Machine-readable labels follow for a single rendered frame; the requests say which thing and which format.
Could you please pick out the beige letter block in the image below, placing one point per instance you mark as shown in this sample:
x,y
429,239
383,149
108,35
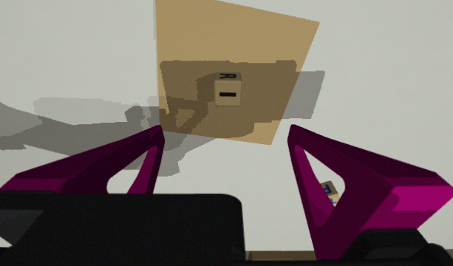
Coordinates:
x,y
227,89
331,191

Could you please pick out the tan flat mat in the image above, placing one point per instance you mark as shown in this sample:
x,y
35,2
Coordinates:
x,y
197,38

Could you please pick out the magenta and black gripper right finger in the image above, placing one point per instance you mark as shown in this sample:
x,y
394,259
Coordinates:
x,y
380,192

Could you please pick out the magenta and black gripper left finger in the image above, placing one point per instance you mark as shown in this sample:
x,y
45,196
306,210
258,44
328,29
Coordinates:
x,y
90,171

